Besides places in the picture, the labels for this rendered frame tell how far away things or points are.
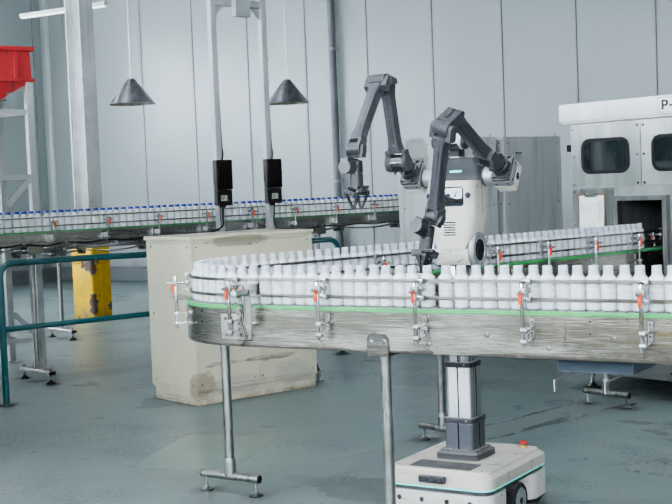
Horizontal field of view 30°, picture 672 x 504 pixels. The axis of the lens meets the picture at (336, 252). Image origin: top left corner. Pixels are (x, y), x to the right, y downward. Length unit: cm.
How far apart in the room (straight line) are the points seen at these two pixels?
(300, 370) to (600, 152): 270
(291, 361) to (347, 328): 421
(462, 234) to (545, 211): 647
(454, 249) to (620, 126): 335
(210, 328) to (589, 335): 175
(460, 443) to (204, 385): 351
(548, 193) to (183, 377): 451
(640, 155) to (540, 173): 341
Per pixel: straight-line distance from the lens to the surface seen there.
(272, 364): 920
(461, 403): 564
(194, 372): 884
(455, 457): 566
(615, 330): 462
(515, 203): 1164
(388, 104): 555
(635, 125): 862
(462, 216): 551
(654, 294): 459
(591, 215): 884
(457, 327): 487
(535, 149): 1187
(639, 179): 860
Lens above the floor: 149
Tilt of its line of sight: 3 degrees down
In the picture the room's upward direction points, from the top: 2 degrees counter-clockwise
